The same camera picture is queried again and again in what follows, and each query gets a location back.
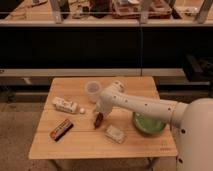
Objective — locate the clear plastic cup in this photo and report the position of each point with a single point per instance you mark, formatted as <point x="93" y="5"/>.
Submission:
<point x="93" y="90"/>

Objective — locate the clear wrapped white packet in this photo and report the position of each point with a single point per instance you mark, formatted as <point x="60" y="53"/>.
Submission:
<point x="115" y="134"/>

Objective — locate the small white bottle cap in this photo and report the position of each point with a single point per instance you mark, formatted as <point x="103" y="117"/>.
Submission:
<point x="82" y="111"/>

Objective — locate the dark red pepper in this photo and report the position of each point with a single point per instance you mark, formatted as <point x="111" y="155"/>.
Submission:
<point x="98" y="120"/>

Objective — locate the long wooden workbench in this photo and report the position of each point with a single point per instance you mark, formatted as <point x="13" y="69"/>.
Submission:
<point x="95" y="13"/>

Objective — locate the green ceramic bowl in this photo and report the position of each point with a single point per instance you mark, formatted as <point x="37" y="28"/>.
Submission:
<point x="147" y="125"/>

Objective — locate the brown orange candy bar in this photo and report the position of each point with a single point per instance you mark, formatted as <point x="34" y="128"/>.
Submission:
<point x="61" y="129"/>

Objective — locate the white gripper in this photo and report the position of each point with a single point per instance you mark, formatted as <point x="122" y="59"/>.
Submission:
<point x="103" y="107"/>

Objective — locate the light wooden folding table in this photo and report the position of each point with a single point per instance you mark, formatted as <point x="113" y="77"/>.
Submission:
<point x="83" y="141"/>

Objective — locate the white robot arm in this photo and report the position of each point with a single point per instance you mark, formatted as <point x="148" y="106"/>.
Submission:
<point x="195" y="121"/>

